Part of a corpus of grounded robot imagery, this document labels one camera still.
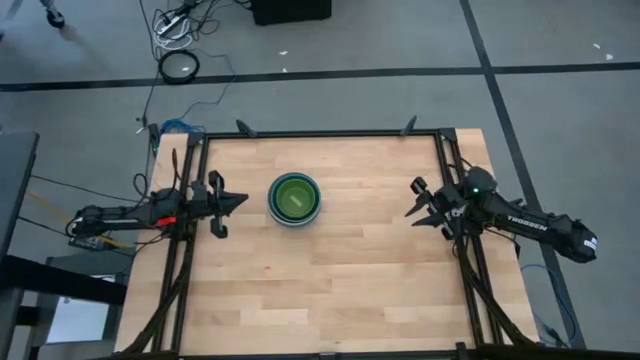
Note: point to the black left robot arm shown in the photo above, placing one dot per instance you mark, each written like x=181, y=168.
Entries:
x=130, y=215

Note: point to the black chair caster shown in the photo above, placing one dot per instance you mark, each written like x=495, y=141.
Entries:
x=55, y=19

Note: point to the small green plastic bowl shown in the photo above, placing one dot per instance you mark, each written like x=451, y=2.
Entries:
x=295, y=192

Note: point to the black furniture beam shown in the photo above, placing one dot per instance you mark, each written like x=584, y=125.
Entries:
x=60, y=281

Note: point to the power strip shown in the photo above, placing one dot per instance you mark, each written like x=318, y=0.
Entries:
x=170, y=23

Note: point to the black desk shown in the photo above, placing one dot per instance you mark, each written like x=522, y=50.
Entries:
x=15, y=175

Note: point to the black adapter with green light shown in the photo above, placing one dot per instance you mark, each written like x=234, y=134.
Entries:
x=154, y=136

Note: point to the black aluminium table frame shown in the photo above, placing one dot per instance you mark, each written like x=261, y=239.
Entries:
x=325, y=134

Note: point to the small black electronic device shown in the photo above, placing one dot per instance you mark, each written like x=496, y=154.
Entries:
x=87, y=243

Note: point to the black box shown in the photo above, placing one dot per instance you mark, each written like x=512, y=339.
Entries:
x=290, y=10

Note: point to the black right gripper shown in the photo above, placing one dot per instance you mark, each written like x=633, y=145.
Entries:
x=447, y=205

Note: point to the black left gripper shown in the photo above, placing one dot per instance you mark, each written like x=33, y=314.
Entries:
x=212, y=200

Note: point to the teal blue plastic bowl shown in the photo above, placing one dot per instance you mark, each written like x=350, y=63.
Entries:
x=295, y=224

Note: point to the round black-rimmed disc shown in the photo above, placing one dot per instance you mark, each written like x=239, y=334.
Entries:
x=178, y=66

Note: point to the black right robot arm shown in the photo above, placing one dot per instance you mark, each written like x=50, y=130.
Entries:
x=530, y=225

